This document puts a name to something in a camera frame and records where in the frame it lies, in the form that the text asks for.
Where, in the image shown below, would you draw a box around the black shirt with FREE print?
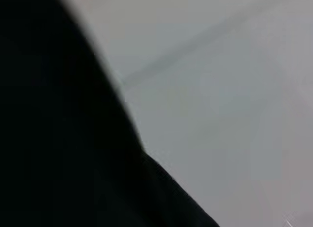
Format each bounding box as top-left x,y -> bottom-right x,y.
0,0 -> 221,227

